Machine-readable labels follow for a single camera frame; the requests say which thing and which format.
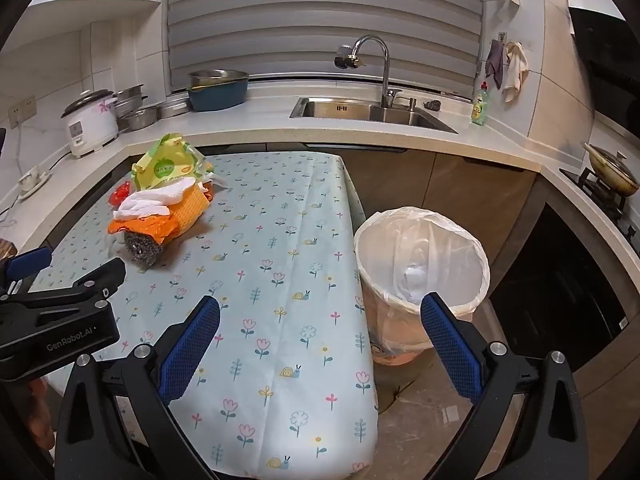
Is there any red plastic wrapper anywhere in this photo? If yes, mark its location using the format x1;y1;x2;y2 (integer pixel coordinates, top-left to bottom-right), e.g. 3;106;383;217
108;182;133;207

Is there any black gas stove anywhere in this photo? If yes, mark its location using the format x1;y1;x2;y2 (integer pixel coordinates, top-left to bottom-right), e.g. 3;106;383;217
559;167;640;248

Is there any green dish soap bottle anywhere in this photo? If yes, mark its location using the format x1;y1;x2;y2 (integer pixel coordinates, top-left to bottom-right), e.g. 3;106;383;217
470;81;490;127

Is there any grey window blind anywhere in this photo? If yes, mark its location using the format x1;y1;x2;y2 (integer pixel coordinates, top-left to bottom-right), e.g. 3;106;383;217
162;0;488;93

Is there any purple hanging cloth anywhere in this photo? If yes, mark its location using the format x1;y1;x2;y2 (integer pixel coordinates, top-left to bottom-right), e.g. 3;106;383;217
485;39;510;90

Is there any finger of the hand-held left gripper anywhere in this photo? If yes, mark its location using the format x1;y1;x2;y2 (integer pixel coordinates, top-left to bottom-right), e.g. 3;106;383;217
0;257;127;313
0;246;53;291

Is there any steel bowl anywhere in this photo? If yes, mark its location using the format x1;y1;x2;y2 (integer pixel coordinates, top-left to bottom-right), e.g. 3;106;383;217
188;69;249;88

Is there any cream hanging cloth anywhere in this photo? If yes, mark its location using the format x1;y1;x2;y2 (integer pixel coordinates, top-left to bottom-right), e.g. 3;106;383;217
501;41;530;104

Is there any grey steel wool pad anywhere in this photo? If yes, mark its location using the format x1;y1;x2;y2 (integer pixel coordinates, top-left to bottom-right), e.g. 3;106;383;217
122;230;168;264

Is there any wok with glass lid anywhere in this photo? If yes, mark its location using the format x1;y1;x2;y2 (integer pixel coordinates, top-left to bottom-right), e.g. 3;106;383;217
582;142;640;198

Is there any stack of steel pots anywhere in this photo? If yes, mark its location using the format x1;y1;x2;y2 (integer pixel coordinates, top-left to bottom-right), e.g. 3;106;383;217
114;84;149;111

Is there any brown base cabinet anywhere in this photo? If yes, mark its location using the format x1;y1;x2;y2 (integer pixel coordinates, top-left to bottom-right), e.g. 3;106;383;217
345;147;546;281

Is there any floral tablecloth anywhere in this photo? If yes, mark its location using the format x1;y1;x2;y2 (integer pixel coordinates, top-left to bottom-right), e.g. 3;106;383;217
30;151;379;480

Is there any wall power outlet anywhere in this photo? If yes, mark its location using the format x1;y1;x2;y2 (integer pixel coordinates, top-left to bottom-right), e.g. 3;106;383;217
9;96;37;128

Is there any white rice cooker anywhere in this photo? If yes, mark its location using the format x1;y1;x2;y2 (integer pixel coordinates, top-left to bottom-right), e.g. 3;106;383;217
61;89;121;158

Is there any person's left hand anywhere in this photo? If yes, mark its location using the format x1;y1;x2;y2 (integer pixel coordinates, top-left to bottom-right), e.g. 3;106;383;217
27;377;57;453

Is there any steel pan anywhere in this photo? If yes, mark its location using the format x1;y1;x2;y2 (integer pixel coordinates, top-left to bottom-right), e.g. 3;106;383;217
156;97;192;120

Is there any chrome kitchen faucet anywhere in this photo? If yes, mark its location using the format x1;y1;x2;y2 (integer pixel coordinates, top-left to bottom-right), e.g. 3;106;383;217
334;35;403;109

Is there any white stone kitchen counter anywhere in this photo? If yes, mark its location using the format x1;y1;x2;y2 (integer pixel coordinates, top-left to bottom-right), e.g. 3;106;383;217
0;80;640;281

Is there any black built-in appliance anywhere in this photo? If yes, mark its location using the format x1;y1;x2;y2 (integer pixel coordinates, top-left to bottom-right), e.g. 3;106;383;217
487;202;628;376

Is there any yellow green snack packet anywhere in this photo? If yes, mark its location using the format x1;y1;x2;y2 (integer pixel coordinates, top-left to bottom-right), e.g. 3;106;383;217
131;132;213;196

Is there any steel pot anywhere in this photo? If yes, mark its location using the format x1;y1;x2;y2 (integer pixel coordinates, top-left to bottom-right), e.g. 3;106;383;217
117;107;161;133

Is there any white tissue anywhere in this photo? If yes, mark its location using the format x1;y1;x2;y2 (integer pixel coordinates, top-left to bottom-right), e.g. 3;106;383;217
116;176;198;222

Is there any yellow honeycomb cloth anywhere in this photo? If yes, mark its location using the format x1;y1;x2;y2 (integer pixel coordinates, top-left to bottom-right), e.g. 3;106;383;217
170;182;213;235

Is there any blue plastic basin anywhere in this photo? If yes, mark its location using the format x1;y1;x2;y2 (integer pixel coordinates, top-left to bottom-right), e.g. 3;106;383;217
187;80;250;112

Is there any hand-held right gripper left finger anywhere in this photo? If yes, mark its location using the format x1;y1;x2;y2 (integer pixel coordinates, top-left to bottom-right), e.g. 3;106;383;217
52;295;236;480

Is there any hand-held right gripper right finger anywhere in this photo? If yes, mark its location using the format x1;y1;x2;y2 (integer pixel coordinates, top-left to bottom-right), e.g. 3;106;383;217
420;291;588;480

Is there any stainless steel sink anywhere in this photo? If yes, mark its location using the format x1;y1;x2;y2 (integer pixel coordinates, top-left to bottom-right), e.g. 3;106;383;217
289;97;458;135

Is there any black range hood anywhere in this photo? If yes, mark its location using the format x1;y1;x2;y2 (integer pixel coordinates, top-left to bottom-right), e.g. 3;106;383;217
567;5;640;131

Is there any white power adapter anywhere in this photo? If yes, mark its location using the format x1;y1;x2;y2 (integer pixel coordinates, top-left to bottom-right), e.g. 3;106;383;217
17;167;53;195

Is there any orange plastic wrapper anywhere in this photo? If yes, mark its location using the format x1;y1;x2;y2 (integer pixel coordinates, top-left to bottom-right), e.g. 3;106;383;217
106;212;183;251

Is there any pink bin with plastic liner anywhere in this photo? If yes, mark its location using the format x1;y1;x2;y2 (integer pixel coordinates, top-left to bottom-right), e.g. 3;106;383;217
354;205;491;367

